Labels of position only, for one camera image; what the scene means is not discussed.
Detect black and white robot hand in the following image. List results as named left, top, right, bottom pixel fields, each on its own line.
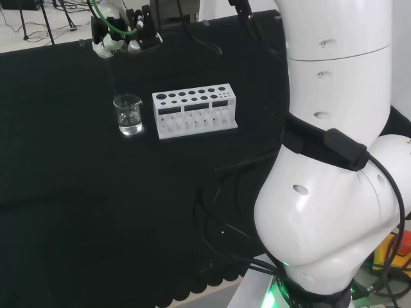
left=91, top=6, right=164, bottom=61

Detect clear glass rod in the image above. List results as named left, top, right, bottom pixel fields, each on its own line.
left=108, top=54, right=116, bottom=98

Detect clear glass beaker with liquid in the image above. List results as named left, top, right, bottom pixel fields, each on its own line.
left=112, top=93, right=144, bottom=137

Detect white test tube rack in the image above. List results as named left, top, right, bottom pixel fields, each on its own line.
left=152, top=83, right=239, bottom=141

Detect black tripod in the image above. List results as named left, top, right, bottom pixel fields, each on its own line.
left=15, top=0, right=78, bottom=46

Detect black table cloth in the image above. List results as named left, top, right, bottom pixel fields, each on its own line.
left=0, top=8, right=290, bottom=308

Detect yellow stop button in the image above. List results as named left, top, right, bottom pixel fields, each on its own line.
left=371, top=230, right=411, bottom=274

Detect green cable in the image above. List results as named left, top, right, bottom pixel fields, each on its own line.
left=87, top=0, right=140, bottom=37

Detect black cable with gold connector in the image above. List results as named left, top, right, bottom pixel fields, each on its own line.
left=228, top=0, right=287, bottom=60

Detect black cables on cloth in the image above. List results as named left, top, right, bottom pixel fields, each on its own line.
left=191, top=144, right=290, bottom=280

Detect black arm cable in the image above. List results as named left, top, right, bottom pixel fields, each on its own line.
left=364, top=152, right=406, bottom=308

